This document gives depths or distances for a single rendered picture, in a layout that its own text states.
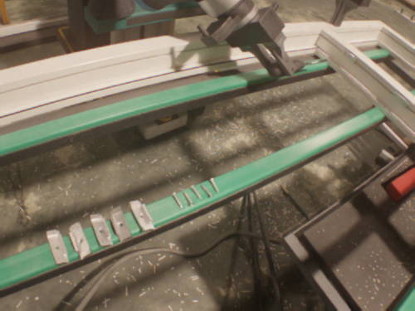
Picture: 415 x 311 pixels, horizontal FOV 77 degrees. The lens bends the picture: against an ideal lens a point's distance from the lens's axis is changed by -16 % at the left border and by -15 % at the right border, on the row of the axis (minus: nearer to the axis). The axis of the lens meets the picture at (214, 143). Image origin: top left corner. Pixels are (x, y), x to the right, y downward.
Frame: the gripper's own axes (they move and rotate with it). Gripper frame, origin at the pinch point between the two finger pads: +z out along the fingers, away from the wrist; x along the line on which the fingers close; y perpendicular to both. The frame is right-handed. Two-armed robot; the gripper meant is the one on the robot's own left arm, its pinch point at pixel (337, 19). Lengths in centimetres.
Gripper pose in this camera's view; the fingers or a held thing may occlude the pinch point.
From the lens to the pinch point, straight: 102.0
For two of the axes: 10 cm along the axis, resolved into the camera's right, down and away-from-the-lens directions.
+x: -5.3, -7.0, 4.8
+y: 8.2, -2.9, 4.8
